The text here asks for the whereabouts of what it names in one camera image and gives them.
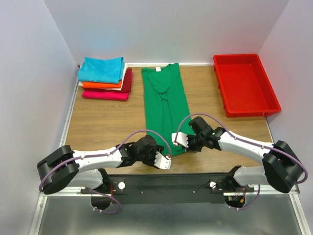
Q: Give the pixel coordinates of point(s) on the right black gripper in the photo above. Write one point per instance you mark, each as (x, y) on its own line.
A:
(190, 148)

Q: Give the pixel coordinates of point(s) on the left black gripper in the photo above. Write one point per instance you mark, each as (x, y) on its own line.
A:
(157, 148)

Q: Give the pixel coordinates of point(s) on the green t shirt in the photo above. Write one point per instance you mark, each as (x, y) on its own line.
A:
(165, 102)

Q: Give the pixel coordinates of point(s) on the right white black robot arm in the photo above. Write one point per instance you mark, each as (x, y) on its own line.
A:
(279, 167)

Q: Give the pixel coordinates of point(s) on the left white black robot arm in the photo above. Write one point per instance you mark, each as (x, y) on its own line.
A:
(68, 168)

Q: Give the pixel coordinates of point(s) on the folded pink t shirt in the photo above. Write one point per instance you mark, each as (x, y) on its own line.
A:
(105, 95)

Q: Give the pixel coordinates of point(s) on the red plastic bin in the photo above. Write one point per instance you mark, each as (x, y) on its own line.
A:
(244, 86)

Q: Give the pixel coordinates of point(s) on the folded dark red t shirt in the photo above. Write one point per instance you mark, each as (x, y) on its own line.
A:
(127, 84)

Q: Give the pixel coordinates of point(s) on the folded orange t shirt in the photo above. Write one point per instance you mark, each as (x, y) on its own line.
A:
(97, 85)

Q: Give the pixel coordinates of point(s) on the folded white t shirt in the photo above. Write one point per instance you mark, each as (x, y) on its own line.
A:
(123, 74)

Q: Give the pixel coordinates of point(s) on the folded cyan t shirt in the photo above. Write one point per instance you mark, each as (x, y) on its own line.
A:
(101, 71)

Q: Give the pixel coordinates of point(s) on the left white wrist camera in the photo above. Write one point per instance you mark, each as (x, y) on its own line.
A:
(162, 162)

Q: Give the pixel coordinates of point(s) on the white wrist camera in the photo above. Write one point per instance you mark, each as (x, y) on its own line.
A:
(162, 162)
(180, 139)

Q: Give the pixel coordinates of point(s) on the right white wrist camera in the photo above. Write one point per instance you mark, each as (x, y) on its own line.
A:
(180, 139)

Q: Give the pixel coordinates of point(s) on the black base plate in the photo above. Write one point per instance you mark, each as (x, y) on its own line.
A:
(170, 188)

